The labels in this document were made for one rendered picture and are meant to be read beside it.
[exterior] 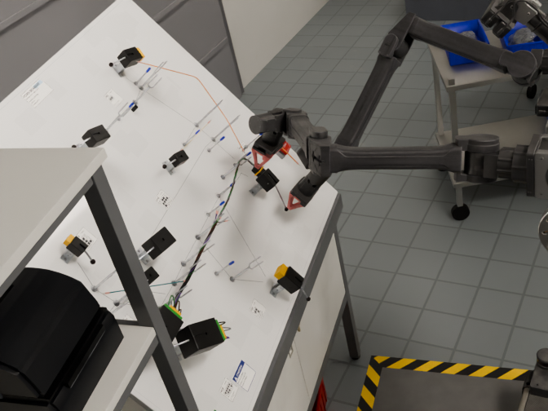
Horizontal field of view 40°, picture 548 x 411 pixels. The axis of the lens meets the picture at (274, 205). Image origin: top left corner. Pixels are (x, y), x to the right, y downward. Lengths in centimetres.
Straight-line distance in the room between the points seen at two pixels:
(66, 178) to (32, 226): 13
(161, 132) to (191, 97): 23
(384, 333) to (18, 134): 195
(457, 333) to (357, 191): 123
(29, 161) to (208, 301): 90
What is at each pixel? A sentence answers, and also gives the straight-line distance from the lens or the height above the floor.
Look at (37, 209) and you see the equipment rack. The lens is 121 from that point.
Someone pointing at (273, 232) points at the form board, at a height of 100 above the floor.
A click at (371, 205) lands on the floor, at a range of 414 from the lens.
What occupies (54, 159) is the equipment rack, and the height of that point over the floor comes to 185.
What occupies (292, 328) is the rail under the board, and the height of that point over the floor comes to 84.
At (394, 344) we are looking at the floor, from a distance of 336.
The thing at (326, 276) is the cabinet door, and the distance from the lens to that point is 276.
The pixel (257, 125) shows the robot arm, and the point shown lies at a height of 139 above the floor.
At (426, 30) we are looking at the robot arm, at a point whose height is 152.
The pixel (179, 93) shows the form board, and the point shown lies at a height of 141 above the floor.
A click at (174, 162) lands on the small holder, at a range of 222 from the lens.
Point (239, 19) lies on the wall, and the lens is 561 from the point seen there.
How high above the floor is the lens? 244
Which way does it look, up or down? 35 degrees down
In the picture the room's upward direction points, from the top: 14 degrees counter-clockwise
